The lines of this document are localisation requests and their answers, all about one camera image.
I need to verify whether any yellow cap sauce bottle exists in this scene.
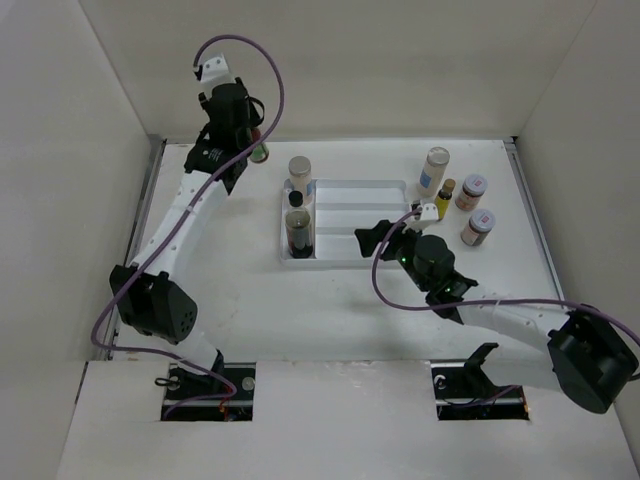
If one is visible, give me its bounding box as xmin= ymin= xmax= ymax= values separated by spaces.
xmin=248 ymin=128 xmax=269 ymax=164

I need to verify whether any tall white spice jar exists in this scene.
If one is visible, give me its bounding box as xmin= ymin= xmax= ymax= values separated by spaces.
xmin=418 ymin=146 xmax=450 ymax=198

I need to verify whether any white divided organizer tray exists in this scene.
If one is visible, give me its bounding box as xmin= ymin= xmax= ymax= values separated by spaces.
xmin=279 ymin=179 xmax=409 ymax=270

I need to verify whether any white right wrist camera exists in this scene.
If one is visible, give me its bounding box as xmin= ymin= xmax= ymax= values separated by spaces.
xmin=407 ymin=201 xmax=440 ymax=232

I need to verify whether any white powder jar silver lid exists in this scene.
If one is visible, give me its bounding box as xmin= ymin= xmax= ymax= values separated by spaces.
xmin=288 ymin=156 xmax=313 ymax=205

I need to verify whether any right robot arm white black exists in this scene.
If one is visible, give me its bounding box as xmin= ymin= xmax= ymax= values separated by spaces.
xmin=354 ymin=220 xmax=639 ymax=414

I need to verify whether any brown jar white lid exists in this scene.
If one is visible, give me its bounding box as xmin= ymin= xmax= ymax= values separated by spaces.
xmin=455 ymin=174 xmax=488 ymax=212
xmin=460 ymin=209 xmax=496 ymax=247

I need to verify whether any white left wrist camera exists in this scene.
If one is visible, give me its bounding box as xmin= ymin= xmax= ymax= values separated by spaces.
xmin=194 ymin=53 xmax=233 ymax=95

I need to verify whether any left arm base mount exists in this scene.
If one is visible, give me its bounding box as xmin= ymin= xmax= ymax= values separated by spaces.
xmin=154 ymin=363 xmax=257 ymax=423

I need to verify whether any small yellow label bottle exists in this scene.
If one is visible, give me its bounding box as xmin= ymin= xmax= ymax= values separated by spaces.
xmin=434 ymin=178 xmax=456 ymax=221

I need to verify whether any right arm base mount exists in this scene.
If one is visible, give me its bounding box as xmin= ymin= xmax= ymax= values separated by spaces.
xmin=430 ymin=362 xmax=529 ymax=421

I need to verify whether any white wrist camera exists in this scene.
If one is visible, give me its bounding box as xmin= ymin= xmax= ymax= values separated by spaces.
xmin=194 ymin=53 xmax=233 ymax=95
xmin=407 ymin=201 xmax=440 ymax=232

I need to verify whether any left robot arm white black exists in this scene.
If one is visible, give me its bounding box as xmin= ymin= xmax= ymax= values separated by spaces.
xmin=109 ymin=78 xmax=264 ymax=399

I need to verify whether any brown jar white lid front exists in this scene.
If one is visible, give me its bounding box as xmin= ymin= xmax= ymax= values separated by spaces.
xmin=460 ymin=209 xmax=496 ymax=247

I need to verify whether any glass bottle black cap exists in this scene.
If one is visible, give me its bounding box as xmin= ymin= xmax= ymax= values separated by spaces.
xmin=284 ymin=190 xmax=314 ymax=259

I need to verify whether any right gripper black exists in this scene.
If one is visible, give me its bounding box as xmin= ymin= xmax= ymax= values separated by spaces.
xmin=356 ymin=219 xmax=431 ymax=292

